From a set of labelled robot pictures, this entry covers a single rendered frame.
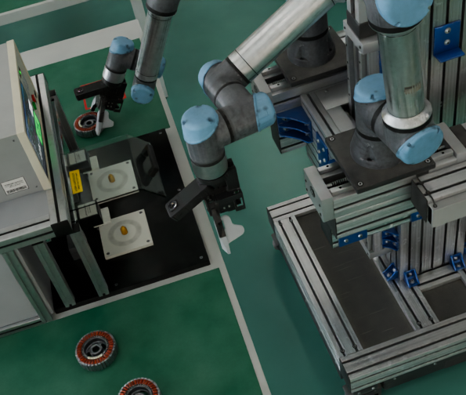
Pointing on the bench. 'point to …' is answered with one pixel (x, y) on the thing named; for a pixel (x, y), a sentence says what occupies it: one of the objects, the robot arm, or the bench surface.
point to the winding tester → (1, 129)
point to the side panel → (2, 299)
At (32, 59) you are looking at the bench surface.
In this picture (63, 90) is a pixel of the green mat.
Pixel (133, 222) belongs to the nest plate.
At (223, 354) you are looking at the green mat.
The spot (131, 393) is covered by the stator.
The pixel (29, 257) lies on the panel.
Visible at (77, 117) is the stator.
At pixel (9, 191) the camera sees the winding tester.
